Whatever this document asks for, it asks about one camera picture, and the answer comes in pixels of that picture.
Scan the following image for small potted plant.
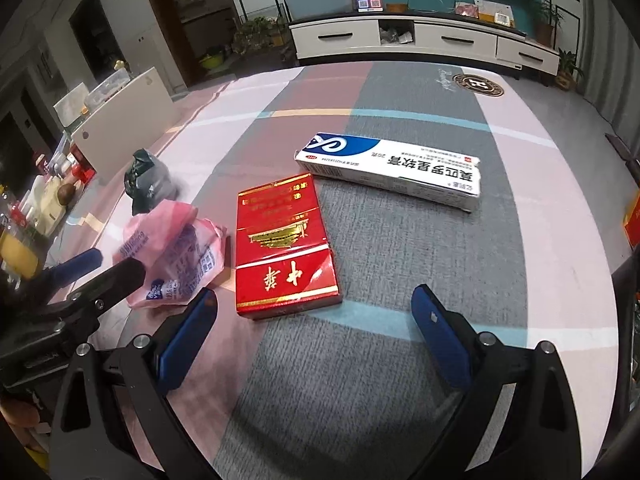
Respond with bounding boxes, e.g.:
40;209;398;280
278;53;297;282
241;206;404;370
555;49;584;92

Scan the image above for pink plastic wrapper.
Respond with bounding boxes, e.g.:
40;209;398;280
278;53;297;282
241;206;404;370
112;199;229;310

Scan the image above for white board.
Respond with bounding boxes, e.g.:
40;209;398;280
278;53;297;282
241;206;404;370
71;66;182;187

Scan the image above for person's left hand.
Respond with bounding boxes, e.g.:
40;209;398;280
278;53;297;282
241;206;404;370
0;396;52;457

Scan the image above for orange shopping bag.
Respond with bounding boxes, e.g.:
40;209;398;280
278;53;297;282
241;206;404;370
622;195;640;249

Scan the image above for brown floor mat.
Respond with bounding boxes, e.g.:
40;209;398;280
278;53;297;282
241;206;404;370
604;132;632;162

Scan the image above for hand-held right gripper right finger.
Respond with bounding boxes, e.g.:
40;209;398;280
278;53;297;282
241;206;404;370
410;282;622;480

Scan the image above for dark green plastic bag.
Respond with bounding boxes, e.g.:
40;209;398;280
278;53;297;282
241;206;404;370
124;148;182;216

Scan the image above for clear plastic storage box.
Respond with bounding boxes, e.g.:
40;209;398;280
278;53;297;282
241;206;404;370
281;0;359;23

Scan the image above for tall potted plant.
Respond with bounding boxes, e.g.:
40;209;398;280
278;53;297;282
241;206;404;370
530;0;564;49

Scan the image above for pink grey striped tablecloth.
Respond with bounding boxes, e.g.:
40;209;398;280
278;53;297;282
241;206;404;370
45;61;621;480

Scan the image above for red cigarette box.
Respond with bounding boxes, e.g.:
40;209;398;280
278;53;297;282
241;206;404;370
235;172;344;317

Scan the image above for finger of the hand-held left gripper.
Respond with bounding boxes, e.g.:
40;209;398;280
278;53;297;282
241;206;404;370
19;249;104;302
46;259;148;332

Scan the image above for cluster of green houseplants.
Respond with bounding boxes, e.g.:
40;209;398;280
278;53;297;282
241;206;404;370
231;16;294;59

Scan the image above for white television cabinet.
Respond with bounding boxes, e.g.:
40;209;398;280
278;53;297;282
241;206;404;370
289;10;561;82

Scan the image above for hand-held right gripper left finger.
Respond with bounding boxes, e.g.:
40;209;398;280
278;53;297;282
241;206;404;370
47;286;221;480

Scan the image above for white blue medicine box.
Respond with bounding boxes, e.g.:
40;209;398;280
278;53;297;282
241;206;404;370
293;131;484;214

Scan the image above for white pink flat box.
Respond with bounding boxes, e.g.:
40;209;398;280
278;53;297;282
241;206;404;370
454;0;514;27

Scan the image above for cluster of bottles and jars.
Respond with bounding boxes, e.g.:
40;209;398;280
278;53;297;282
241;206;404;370
0;125;99;282

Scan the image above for clear plastic container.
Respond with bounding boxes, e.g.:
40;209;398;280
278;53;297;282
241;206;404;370
52;67;132;127

